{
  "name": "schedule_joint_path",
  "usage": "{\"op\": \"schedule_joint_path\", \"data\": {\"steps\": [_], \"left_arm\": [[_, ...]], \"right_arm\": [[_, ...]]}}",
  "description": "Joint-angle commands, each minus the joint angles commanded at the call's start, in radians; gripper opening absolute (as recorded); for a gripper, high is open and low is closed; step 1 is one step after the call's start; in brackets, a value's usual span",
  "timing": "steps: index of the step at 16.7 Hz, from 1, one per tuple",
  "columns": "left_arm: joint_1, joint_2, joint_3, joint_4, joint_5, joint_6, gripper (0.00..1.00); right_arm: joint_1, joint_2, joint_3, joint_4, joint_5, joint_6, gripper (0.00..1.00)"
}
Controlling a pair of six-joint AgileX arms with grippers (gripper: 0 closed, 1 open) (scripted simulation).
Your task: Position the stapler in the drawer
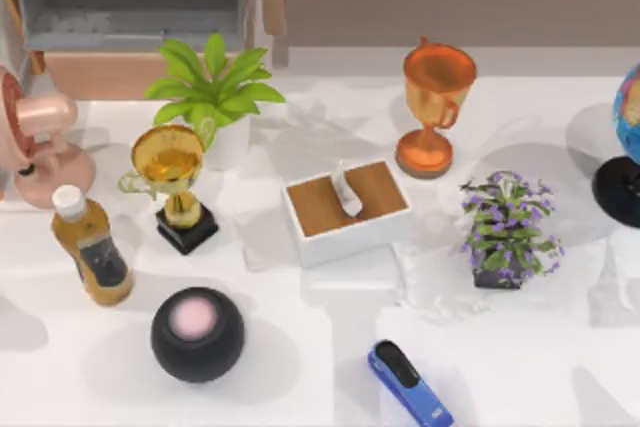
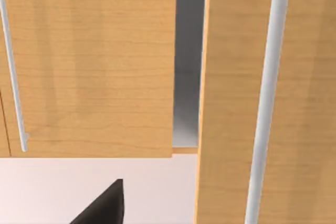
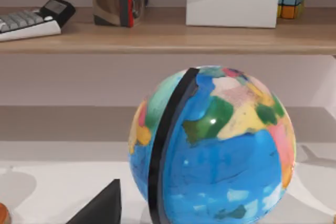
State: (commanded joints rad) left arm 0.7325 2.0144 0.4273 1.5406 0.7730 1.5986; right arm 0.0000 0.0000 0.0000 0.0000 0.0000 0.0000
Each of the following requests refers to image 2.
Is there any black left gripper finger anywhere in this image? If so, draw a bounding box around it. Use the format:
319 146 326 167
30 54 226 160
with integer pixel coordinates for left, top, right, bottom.
68 178 124 224

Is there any closed wooden cupboard door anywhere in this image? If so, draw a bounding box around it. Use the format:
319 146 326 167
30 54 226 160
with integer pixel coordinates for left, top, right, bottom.
0 0 177 158

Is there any wooden cupboard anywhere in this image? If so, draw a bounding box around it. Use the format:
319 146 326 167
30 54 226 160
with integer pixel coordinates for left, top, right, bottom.
0 0 208 157

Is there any open wooden cupboard door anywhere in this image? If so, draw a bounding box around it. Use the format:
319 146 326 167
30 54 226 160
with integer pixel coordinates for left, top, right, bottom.
193 0 336 224

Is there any long metal handle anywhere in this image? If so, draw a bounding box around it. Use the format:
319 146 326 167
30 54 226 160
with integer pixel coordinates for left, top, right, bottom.
244 0 291 224
0 0 30 153

